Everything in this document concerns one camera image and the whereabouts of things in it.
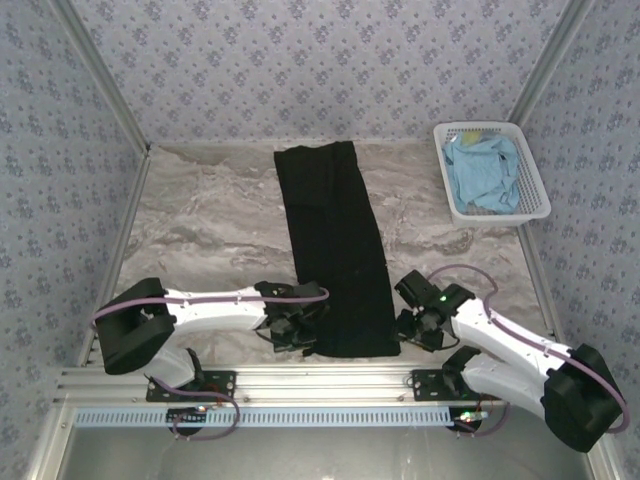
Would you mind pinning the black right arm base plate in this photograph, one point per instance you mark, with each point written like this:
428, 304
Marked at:
425, 385

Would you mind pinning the aluminium corner post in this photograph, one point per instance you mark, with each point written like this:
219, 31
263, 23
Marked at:
100, 75
550, 70

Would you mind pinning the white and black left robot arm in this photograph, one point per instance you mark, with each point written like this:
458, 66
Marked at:
215, 312

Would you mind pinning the small circuit board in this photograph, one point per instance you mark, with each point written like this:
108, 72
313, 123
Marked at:
187, 415
470, 417

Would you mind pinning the grey metal panel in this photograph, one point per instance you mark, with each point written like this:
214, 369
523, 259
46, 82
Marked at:
325, 455

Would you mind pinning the light blue t-shirt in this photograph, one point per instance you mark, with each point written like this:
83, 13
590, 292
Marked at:
480, 175

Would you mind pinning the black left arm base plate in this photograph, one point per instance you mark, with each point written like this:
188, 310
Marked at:
220, 382

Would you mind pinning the yellow cloth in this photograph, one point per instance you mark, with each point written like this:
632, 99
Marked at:
471, 137

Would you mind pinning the aluminium frame rail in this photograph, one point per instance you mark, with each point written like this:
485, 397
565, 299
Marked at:
325, 382

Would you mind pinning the white plastic mesh basket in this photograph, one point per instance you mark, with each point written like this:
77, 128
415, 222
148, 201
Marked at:
530, 185

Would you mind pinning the black t-shirt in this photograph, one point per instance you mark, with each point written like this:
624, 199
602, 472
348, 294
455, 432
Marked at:
335, 240

